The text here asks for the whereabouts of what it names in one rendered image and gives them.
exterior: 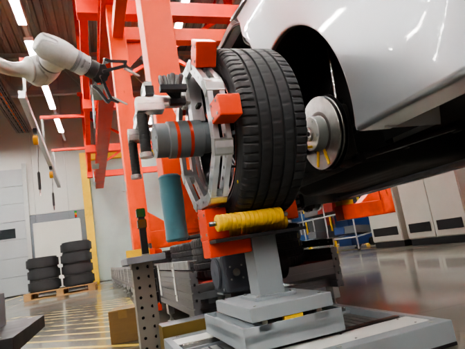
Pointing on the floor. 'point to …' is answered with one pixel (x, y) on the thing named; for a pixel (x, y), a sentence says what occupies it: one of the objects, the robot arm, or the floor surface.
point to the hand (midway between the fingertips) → (130, 88)
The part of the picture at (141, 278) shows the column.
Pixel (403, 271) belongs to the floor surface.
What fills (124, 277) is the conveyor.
